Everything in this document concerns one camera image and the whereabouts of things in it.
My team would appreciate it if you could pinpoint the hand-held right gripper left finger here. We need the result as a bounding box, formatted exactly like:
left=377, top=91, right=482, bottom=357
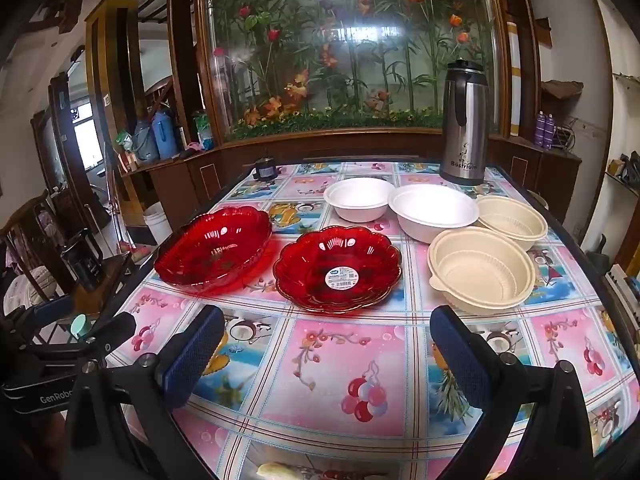
left=60, top=304, right=226, bottom=480

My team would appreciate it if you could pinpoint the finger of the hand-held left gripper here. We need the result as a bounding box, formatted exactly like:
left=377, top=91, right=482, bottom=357
left=0, top=295, right=76, bottom=343
left=75, top=312, right=137, bottom=357

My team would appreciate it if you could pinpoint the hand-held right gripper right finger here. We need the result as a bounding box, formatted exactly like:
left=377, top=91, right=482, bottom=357
left=429, top=305, right=601, bottom=480

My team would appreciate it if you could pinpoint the beige plastic bowl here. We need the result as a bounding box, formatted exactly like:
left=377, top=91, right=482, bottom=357
left=427, top=226, right=537, bottom=317
left=475, top=195, right=549, bottom=252

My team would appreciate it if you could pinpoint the red and gold plate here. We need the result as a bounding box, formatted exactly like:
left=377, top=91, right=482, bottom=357
left=152, top=206, right=273, bottom=297

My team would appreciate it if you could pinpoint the large white bowl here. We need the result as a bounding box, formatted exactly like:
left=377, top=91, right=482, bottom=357
left=388, top=184, right=481, bottom=244

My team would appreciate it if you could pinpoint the red glass plate gold rim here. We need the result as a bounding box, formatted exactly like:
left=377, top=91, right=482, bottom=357
left=272, top=226, right=403, bottom=315

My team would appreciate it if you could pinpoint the small white bowl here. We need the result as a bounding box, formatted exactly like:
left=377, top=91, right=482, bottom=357
left=323, top=177, right=397, bottom=223

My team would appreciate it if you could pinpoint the wooden side chair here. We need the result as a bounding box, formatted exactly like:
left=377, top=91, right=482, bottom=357
left=60, top=252, right=136, bottom=321

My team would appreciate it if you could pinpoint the black kettle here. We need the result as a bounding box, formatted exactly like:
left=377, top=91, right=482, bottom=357
left=61, top=229, right=105, bottom=292

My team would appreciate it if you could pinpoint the printed fruit pattern tablecloth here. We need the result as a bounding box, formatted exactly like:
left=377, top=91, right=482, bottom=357
left=107, top=160, right=640, bottom=480

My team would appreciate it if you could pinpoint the white bucket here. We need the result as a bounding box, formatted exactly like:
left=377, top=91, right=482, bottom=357
left=142, top=202, right=173, bottom=246

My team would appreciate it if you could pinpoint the light blue thermos jug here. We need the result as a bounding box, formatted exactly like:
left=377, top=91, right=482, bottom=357
left=134, top=119, right=160, bottom=163

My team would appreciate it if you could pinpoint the green plastic bottle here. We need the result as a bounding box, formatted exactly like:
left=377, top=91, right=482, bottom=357
left=194, top=110, right=216, bottom=151

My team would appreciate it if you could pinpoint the stainless steel thermos jug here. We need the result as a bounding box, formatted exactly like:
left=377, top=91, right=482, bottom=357
left=439, top=59, right=493, bottom=186

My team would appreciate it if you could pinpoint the tall wooden cabinet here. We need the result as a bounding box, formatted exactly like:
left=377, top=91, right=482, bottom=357
left=85, top=0, right=146, bottom=131

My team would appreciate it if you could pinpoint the glass artificial flower display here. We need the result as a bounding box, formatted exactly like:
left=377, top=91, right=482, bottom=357
left=197, top=0, right=506, bottom=141

